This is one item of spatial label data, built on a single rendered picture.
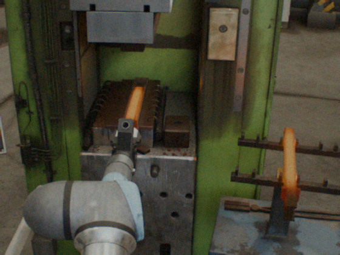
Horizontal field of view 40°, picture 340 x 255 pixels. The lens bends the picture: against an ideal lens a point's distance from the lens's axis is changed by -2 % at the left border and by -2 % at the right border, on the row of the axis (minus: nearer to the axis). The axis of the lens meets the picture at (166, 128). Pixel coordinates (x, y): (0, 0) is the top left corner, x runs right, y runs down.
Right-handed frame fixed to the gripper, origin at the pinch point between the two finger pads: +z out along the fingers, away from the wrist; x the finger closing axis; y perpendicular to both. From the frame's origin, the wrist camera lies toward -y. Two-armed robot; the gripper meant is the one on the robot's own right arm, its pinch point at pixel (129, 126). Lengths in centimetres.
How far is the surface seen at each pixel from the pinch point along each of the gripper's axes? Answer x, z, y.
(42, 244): -38, 11, 61
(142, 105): 2.7, 19.1, 0.8
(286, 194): 44, -38, -2
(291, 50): 144, 418, 97
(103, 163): -8.2, -3.3, 11.9
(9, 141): -112, 166, 99
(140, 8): 3.7, 2.4, -37.4
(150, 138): 6.8, 2.7, 5.4
